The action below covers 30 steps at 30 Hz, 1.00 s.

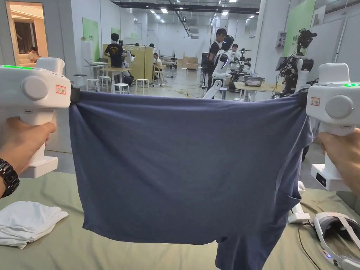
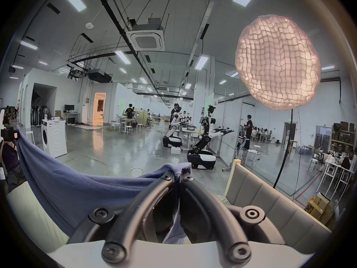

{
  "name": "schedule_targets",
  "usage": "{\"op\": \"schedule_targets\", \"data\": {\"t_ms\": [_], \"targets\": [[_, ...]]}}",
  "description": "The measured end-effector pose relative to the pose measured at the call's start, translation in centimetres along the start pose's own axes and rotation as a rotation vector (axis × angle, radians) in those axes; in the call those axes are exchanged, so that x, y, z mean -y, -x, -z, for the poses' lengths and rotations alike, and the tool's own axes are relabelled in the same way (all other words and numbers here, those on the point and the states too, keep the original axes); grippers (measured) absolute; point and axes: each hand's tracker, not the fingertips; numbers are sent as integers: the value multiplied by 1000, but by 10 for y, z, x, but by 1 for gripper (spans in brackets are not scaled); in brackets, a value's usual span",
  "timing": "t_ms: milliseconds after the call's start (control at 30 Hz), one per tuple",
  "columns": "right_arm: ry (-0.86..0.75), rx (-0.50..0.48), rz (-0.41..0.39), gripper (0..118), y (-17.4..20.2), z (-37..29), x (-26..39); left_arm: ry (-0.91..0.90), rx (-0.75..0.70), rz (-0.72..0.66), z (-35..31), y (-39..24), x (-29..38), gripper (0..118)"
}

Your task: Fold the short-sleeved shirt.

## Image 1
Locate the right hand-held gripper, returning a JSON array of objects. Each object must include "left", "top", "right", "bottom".
[{"left": 298, "top": 63, "right": 360, "bottom": 192}]

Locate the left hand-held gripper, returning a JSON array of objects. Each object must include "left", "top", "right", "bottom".
[{"left": 0, "top": 57, "right": 82, "bottom": 178}]

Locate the dark blue shirt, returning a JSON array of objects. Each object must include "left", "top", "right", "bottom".
[{"left": 68, "top": 89, "right": 314, "bottom": 270}]

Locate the person's right hand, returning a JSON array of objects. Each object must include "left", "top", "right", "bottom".
[{"left": 316, "top": 126, "right": 360, "bottom": 194}]

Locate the person's left hand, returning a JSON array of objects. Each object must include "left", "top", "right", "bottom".
[{"left": 0, "top": 115, "right": 57, "bottom": 180}]

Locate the black robot on white column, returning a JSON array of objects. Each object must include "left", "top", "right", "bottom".
[{"left": 276, "top": 27, "right": 318, "bottom": 96}]

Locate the wooden table with grey basin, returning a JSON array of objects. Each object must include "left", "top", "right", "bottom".
[{"left": 233, "top": 75, "right": 283, "bottom": 102}]

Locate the spare white hand-held gripper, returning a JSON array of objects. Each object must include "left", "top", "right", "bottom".
[{"left": 287, "top": 181, "right": 311, "bottom": 224}]

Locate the white humanoid robot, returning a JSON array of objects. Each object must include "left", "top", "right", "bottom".
[{"left": 202, "top": 35, "right": 234, "bottom": 99}]

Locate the white headset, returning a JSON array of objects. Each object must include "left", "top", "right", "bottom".
[{"left": 310, "top": 211, "right": 360, "bottom": 266}]

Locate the folded white cloth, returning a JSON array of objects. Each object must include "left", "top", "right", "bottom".
[{"left": 0, "top": 200, "right": 69, "bottom": 250}]

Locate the wooden carton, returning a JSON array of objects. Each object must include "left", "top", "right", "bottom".
[{"left": 182, "top": 56, "right": 199, "bottom": 71}]

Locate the bed with pale green sheet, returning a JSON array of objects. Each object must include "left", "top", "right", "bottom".
[{"left": 0, "top": 167, "right": 360, "bottom": 270}]

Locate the black cable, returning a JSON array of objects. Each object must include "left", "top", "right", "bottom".
[{"left": 297, "top": 220, "right": 320, "bottom": 270}]

